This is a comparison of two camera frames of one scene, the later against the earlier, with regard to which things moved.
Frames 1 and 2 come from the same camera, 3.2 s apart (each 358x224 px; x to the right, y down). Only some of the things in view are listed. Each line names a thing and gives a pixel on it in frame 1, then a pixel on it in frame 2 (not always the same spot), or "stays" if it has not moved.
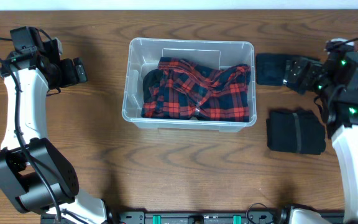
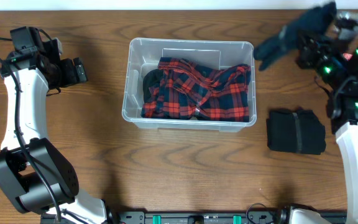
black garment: [151, 78] stays
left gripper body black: [61, 73] stays
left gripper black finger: [80, 70] stays
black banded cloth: [270, 68] → [316, 21]
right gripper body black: [314, 80] → [321, 53]
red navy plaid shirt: [184, 89] stays
